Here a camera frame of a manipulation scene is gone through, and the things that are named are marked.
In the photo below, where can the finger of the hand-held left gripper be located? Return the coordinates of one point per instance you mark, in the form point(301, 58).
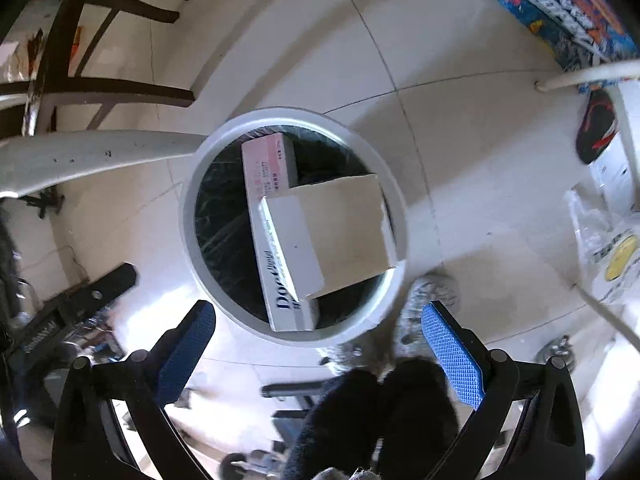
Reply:
point(112, 282)

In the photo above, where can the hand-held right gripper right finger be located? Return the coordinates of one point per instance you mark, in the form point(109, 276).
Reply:
point(452, 355)

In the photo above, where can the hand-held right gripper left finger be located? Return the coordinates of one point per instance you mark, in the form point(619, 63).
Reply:
point(186, 355)

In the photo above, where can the white bin with black liner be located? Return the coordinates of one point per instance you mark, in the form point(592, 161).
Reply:
point(215, 260)

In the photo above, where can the long white cardboard box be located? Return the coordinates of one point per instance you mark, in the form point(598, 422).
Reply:
point(287, 305)

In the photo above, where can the white and blue medicine box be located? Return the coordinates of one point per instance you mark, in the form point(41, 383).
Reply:
point(340, 230)

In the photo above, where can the grey fuzzy slipper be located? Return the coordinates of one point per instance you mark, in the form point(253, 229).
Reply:
point(430, 300)
point(350, 355)

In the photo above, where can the clear bag with yellow item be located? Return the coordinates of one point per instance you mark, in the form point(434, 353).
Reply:
point(600, 245)

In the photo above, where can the dark wooden chair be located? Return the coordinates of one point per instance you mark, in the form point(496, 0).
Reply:
point(55, 60)

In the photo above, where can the black and red shoe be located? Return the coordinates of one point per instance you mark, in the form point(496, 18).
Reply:
point(592, 130)

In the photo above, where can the colourful printed blue box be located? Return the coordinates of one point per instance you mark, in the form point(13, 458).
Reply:
point(565, 5)

